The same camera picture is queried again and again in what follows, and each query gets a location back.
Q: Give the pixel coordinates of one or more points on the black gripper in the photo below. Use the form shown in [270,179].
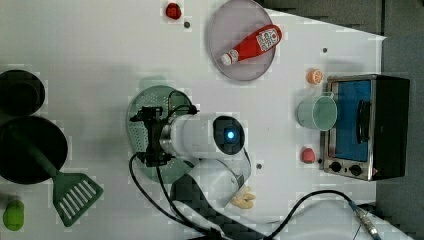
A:
[154,155]

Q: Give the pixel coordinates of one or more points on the mint green plastic strainer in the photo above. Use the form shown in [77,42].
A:
[156,91]

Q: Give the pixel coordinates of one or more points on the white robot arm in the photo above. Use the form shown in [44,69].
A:
[202,157]

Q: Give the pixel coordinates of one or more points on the dark green slotted spatula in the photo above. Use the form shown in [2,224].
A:
[73,193]

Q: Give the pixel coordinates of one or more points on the yellow toy banana bunch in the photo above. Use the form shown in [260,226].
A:
[243,199]

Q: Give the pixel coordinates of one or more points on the red toy fruit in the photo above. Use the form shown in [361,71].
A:
[173,11]

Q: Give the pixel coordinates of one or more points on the small black pot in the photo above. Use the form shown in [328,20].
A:
[21,93]

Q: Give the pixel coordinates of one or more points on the black frying pan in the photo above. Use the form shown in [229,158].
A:
[16,165]

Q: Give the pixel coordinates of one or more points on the grey round plate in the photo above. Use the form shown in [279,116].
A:
[230,24]

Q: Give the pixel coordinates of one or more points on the red ketchup bottle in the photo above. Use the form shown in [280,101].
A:
[257,43]

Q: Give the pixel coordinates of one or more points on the red strawberry toy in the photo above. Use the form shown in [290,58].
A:
[308,155]

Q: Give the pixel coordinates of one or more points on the green toy pepper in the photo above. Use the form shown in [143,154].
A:
[13,216]

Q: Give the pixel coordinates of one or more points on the mint green plastic cup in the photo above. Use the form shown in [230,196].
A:
[318,112]

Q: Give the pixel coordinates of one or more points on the orange slice toy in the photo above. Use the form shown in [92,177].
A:
[315,76]

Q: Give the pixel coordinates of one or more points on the black silver toaster oven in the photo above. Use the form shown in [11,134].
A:
[369,140]

